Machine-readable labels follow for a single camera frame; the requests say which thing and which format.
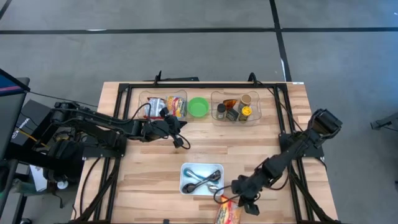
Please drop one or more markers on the black arched clamp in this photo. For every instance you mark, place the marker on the black arched clamp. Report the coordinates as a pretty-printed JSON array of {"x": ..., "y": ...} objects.
[
  {"x": 252, "y": 73},
  {"x": 158, "y": 79}
]

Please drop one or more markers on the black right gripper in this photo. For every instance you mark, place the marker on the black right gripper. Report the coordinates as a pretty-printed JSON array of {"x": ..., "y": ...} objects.
[{"x": 247, "y": 188}]

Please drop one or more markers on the orange yellow ramen packet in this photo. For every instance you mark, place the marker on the orange yellow ramen packet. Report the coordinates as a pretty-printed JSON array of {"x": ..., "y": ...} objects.
[{"x": 227, "y": 213}]

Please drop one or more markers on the red roast beef ramen packet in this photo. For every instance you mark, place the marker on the red roast beef ramen packet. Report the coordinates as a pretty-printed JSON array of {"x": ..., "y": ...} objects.
[{"x": 154, "y": 105}]

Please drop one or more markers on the silver metal spoon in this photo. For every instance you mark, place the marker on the silver metal spoon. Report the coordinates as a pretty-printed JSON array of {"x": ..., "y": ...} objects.
[{"x": 213, "y": 188}]

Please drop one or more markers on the clear plastic bin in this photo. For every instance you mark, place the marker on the clear plastic bin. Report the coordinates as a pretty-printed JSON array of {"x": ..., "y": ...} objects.
[
  {"x": 140, "y": 102},
  {"x": 214, "y": 119}
]

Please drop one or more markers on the tan spice jar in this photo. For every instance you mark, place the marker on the tan spice jar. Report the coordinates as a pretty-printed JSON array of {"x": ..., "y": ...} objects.
[{"x": 245, "y": 99}]

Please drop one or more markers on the black case white lettering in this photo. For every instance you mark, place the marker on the black case white lettering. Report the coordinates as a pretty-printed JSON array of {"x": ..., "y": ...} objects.
[{"x": 29, "y": 115}]

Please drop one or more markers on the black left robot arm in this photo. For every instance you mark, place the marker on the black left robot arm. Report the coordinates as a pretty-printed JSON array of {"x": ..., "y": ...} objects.
[{"x": 93, "y": 121}]

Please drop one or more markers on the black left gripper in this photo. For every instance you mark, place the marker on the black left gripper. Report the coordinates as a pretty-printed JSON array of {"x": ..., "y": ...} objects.
[{"x": 161, "y": 127}]

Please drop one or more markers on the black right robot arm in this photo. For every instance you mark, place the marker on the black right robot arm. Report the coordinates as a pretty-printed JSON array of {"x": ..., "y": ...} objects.
[{"x": 295, "y": 152}]

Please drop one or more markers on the black lid spice jar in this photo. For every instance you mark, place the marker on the black lid spice jar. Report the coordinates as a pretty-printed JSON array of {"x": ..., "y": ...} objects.
[{"x": 221, "y": 109}]

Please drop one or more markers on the green plastic bowl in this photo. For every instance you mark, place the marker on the green plastic bowl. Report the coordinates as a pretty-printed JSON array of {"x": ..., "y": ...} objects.
[{"x": 198, "y": 107}]

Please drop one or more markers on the orange taco mix packet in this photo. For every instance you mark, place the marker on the orange taco mix packet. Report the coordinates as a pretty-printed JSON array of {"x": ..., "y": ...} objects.
[{"x": 230, "y": 103}]

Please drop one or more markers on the small black tin box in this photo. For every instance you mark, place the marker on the small black tin box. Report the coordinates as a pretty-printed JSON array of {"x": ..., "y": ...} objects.
[{"x": 232, "y": 115}]

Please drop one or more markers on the white cup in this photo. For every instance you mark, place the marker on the white cup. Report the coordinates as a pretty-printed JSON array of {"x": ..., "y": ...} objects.
[{"x": 62, "y": 184}]

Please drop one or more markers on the white cardboard box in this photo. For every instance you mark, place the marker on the white cardboard box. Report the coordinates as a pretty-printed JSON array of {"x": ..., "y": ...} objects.
[{"x": 38, "y": 179}]

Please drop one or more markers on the black measuring spoon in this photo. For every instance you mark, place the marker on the black measuring spoon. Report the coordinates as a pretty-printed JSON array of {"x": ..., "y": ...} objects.
[{"x": 187, "y": 188}]

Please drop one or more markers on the yellow lid onion seasoning jar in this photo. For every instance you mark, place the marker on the yellow lid onion seasoning jar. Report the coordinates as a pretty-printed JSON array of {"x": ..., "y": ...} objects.
[{"x": 245, "y": 112}]

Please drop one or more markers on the grey chair base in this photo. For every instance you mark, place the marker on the grey chair base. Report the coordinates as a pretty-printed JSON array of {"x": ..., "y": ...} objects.
[{"x": 385, "y": 123}]

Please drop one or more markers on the black computer monitor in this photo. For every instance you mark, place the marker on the black computer monitor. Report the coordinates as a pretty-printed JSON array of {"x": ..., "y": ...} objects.
[{"x": 9, "y": 84}]

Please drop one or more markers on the white plastic bin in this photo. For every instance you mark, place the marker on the white plastic bin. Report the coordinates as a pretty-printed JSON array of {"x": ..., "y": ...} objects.
[{"x": 202, "y": 166}]

